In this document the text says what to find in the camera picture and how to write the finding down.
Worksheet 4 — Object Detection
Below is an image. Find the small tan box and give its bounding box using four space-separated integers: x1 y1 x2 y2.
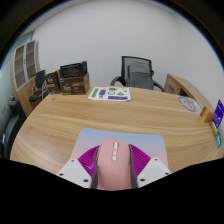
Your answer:
209 121 219 138

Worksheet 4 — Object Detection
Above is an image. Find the small black chair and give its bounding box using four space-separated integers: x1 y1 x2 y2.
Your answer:
28 69 51 103

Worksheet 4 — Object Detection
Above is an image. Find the white green-purple printed leaflet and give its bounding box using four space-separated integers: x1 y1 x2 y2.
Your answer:
87 86 132 102

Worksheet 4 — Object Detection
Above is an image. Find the pink-blue gradient mouse pad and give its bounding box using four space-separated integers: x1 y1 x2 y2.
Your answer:
69 127 169 168

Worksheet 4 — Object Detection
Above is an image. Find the white sheet with round print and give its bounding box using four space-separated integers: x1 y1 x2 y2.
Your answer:
177 95 203 114

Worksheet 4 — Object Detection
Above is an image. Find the small dark cardboard box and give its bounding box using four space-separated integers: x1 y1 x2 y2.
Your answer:
44 70 62 95

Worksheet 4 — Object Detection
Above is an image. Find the dark brown cardboard box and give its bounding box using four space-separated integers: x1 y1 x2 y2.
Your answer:
58 73 91 96

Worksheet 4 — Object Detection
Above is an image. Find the black mesh office chair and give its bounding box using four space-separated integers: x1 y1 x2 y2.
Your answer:
110 55 165 92

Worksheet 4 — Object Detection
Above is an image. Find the wooden glass-door cabinet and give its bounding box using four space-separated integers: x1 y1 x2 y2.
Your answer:
9 39 62 108

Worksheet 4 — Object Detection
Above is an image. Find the wooden side cabinet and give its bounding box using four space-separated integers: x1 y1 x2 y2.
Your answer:
163 73 214 113

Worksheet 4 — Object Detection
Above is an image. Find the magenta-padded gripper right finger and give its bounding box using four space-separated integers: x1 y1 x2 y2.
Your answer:
127 143 173 189

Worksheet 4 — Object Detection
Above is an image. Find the black leather sofa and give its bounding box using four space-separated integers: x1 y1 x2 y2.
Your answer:
0 98 28 159

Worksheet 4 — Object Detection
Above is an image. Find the orange-brown box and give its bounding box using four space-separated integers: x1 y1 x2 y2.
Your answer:
199 105 216 124

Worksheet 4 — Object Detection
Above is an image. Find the pink computer mouse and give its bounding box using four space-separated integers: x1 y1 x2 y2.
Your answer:
95 137 134 191

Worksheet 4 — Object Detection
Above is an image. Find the purple card package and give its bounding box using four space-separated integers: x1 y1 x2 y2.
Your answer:
212 99 224 130

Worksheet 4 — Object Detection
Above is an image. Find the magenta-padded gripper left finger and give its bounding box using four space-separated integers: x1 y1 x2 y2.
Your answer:
55 144 100 190

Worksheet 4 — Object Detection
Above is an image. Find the black box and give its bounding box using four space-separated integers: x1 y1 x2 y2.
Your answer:
59 60 89 79

